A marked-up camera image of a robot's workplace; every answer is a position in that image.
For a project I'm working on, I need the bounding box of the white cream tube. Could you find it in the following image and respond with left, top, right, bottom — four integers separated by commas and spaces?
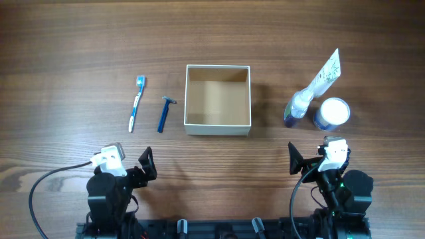
307, 48, 341, 98

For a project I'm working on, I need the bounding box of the clear bottle dark liquid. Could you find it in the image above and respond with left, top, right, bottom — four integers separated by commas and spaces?
284, 89, 313, 127

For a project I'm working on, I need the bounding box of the black left camera cable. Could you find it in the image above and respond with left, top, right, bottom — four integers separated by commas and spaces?
28, 161, 93, 239

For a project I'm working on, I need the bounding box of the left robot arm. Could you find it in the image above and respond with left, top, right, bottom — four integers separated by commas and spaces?
76, 143, 157, 238

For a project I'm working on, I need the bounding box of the beige open cardboard box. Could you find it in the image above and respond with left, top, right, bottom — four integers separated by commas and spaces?
183, 64, 252, 136

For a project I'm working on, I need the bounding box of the black right camera cable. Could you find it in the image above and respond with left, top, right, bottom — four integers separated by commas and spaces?
289, 157, 328, 239

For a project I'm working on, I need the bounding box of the blue white toothbrush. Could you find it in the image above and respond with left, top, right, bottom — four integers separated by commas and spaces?
128, 75, 146, 133

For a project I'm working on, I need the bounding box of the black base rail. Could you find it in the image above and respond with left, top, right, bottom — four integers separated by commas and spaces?
75, 216, 372, 239

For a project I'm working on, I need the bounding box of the white lidded blue jar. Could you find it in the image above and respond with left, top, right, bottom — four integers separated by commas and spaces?
313, 98, 351, 131

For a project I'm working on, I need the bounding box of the blue disposable razor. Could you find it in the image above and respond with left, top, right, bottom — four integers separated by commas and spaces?
157, 96, 177, 133

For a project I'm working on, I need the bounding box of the black camera cable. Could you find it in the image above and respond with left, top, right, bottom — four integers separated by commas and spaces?
28, 161, 93, 239
289, 157, 328, 239

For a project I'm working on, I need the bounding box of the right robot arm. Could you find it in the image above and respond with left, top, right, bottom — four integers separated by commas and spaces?
281, 139, 374, 238

